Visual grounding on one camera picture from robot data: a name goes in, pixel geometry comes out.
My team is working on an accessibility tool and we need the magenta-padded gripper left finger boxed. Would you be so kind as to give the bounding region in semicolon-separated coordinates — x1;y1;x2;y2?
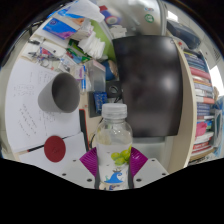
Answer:
58;146;100;190

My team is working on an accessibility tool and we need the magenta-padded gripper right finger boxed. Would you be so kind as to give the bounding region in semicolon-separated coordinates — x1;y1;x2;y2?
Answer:
127;146;170;190

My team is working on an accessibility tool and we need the clear plastic drink bottle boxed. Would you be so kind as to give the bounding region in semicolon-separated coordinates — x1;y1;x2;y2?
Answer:
95;102;134;192

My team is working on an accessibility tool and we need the flat round red coaster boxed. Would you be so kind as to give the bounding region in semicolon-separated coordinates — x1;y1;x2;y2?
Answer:
43;134;67;163

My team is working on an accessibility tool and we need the small blue patterned box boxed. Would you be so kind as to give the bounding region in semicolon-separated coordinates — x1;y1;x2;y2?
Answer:
93;91;108;116

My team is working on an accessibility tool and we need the grey cup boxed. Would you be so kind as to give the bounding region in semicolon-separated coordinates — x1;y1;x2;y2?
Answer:
37;72;82;114

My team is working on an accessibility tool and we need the black computer monitor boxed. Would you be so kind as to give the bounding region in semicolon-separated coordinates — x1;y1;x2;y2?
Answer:
105;34;185;138

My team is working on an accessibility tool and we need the handwritten white paper sheet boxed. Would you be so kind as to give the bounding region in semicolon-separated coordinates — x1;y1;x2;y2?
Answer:
4;58;83;154

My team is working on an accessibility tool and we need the clear plastic box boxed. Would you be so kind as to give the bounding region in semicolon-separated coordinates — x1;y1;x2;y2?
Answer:
84;59;107;93

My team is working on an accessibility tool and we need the small pink white box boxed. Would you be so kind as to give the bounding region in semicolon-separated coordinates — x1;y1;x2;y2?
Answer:
70;63;87;81

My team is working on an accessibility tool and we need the blue round container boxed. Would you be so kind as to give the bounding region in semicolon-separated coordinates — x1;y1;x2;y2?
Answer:
105;59;119;82

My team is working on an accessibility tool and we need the white tray with stationery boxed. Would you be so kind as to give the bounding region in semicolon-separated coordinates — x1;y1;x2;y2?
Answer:
28;37;69;71

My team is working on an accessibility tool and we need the green packet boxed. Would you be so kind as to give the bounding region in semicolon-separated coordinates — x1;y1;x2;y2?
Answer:
67;39;92;64

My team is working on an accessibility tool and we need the white napkin stack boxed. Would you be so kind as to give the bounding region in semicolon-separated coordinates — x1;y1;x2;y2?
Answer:
78;31;107;60

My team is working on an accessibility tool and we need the blue tissue box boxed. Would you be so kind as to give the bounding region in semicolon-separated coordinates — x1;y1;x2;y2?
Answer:
42;0;106;41

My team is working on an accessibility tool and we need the green round sticker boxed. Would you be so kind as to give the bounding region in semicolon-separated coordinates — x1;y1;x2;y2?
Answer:
144;13;155;24

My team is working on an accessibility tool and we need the wall shelf with books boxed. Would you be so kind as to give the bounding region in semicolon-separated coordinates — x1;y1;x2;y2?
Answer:
166;18;224;166

